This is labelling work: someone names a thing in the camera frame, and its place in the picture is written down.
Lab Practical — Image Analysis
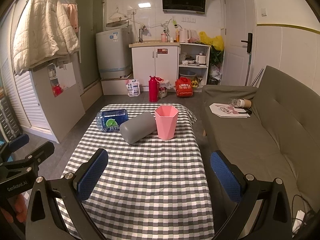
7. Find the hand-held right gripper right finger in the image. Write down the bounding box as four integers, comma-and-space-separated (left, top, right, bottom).
210, 150, 293, 240

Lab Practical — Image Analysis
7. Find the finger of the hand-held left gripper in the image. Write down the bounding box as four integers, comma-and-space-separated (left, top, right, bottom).
0, 133, 30, 164
0, 141, 55, 178

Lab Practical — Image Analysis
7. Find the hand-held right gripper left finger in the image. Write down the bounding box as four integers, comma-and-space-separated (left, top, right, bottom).
25, 148, 109, 240

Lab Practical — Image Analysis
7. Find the pink faceted cup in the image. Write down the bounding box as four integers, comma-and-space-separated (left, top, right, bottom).
154, 105, 179, 141

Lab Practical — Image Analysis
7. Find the grey cup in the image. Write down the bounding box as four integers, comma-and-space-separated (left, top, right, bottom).
119, 112, 157, 145

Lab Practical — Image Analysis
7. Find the brown paper cup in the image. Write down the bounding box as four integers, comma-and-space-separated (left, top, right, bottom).
237, 98, 253, 109

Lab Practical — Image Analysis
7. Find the person's left hand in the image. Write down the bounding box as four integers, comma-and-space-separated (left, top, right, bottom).
11, 192, 28, 225

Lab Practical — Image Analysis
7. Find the grey plastic crate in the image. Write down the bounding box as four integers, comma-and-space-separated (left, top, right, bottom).
0, 90, 21, 143

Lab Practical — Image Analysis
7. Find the grey green sofa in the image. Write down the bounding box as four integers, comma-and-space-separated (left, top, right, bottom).
201, 65, 320, 240

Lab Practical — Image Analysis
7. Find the white wardrobe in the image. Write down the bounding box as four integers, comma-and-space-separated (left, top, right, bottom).
12, 54, 86, 143

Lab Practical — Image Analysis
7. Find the grey white checked tablecloth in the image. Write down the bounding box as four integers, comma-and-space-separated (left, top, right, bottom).
55, 103, 216, 240

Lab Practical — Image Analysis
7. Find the blue plastic bottle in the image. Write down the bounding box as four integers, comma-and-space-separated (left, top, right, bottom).
96, 109, 129, 132

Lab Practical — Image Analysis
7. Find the white pink print paper bag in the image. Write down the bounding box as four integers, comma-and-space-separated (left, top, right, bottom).
209, 102, 251, 118

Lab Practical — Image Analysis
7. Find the white power strip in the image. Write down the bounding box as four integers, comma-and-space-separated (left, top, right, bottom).
292, 209, 306, 233

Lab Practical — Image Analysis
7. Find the white washing machine platform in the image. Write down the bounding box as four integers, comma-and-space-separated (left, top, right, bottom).
101, 73, 134, 96

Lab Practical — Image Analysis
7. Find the red shopping bag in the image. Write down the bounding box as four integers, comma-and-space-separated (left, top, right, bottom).
175, 78, 194, 98

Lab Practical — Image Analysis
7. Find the white detergent refill pouch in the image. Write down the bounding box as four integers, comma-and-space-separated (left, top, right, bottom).
125, 79, 141, 97

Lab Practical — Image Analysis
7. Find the red thermos flask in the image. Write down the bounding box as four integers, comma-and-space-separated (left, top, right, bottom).
149, 76, 158, 103

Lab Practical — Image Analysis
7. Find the white quilted jacket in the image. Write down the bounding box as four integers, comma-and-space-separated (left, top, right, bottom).
12, 0, 81, 76

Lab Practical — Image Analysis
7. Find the white open shelf unit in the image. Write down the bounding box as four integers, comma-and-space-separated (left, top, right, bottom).
178, 42, 211, 86

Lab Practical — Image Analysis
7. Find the light blue washing machine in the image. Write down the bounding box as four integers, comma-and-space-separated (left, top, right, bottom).
96, 22, 133, 80

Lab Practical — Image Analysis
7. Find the green plant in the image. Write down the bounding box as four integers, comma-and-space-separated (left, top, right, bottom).
209, 45, 224, 64

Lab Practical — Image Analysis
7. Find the white sink cabinet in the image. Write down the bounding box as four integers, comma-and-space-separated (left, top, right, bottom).
129, 42, 180, 92

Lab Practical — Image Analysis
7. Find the frosted sliding door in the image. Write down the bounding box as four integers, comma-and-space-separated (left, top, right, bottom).
76, 0, 108, 91

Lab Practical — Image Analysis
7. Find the pink hanging cloth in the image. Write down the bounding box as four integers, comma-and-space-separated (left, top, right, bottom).
67, 3, 79, 33

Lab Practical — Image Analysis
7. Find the yellow plastic bag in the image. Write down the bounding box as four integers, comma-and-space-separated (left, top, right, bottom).
199, 31, 225, 51

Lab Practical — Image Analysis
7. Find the pink plastic bag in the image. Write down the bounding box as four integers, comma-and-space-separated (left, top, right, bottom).
189, 30, 201, 44

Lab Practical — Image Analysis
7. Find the white electric kettle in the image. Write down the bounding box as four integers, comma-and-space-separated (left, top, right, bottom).
179, 28, 191, 43

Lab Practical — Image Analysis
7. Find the white door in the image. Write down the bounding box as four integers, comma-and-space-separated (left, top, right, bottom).
221, 0, 258, 87

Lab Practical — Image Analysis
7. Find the metal faucet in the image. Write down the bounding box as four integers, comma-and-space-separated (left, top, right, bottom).
138, 25, 148, 43

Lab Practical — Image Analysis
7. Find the white clothes hanger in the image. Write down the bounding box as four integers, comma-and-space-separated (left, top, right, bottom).
108, 7, 129, 22

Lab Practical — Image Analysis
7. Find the black door handle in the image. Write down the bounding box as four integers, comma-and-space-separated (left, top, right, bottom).
241, 33, 253, 54

